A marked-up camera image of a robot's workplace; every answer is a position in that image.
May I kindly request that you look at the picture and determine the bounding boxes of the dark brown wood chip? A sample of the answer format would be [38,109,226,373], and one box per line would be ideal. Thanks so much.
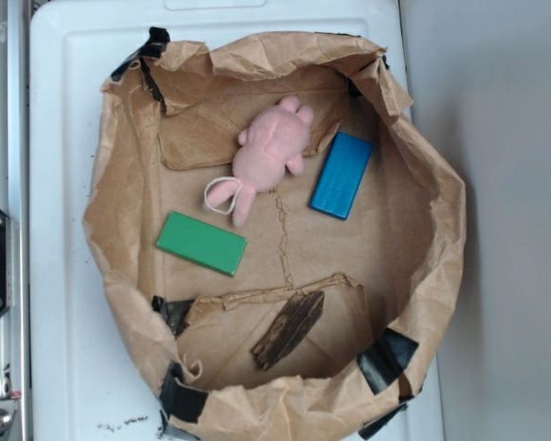
[251,290,325,371]

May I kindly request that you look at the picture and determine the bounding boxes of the green wooden block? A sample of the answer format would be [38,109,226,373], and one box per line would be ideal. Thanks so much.
[156,211,248,277]

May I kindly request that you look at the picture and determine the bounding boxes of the pink plush bunny toy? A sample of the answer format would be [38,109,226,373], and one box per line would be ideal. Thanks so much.
[204,96,314,228]

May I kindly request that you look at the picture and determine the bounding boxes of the blue wooden block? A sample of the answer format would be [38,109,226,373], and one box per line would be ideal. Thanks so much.
[309,132,374,221]

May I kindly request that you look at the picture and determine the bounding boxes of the crumpled brown paper bag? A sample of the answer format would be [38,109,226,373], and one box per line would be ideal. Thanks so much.
[84,28,466,440]

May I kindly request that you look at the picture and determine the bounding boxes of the white plastic bin lid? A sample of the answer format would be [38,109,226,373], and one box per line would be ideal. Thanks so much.
[28,0,445,441]

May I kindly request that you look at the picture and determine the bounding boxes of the aluminium frame rail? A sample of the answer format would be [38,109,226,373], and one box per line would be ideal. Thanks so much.
[0,1,32,440]

